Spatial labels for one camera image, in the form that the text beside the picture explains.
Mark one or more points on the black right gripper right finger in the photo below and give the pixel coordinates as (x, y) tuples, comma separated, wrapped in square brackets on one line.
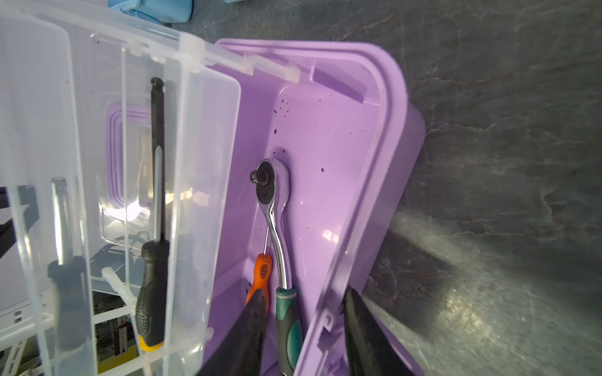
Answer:
[(368, 350)]

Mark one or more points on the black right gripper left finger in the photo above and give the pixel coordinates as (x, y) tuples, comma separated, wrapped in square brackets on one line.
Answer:
[(241, 351)]

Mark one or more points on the purple toolbox with ratchet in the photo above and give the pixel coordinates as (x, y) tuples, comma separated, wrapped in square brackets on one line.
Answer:
[(77, 177)]

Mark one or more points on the middle light blue toolbox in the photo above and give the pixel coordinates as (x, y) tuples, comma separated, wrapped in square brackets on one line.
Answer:
[(158, 11)]

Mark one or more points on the small orange handled screwdriver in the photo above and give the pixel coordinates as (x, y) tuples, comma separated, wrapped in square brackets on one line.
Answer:
[(262, 274)]

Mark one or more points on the black handled long screwdriver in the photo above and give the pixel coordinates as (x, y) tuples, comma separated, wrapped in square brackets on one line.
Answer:
[(150, 313)]

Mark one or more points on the green handled ratchet wrench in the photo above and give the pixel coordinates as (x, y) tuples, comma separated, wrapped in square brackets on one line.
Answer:
[(272, 181)]

